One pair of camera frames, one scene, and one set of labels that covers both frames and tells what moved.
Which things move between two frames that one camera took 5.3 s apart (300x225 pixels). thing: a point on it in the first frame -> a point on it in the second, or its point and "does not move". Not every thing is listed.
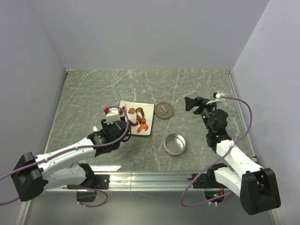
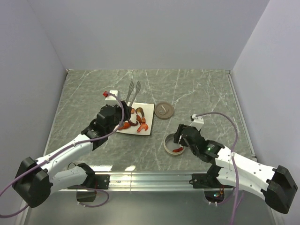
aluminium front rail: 134,181 does not move
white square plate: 140,116 does not move
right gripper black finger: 190,103 -> 176,137
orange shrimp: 142,126 does not move
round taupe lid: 164,110 does not move
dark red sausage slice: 133,124 does not move
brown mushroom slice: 140,109 does not move
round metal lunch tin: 174,144 does not move
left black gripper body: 106,126 -> 119,116
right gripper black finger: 198,111 -> 183,142
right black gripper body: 206,111 -> 194,150
